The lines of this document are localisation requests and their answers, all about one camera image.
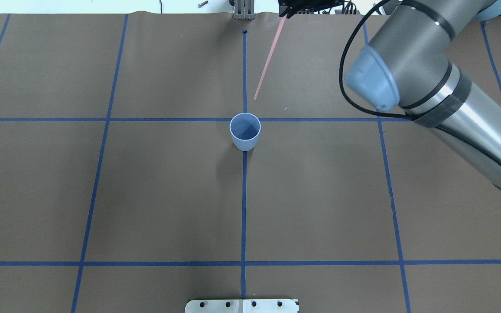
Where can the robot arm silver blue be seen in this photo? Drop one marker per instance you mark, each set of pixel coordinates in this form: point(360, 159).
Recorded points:
point(402, 73)

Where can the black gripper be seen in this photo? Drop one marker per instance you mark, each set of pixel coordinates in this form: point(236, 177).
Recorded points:
point(295, 9)

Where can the blue cup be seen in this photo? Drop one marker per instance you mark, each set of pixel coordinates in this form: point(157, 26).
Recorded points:
point(245, 129)

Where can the pink chopstick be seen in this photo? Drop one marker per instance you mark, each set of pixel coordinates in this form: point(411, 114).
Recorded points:
point(269, 56)

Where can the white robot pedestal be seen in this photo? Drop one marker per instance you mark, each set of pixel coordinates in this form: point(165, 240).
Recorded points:
point(243, 306)

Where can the aluminium frame post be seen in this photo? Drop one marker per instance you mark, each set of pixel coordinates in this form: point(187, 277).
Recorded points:
point(243, 9)

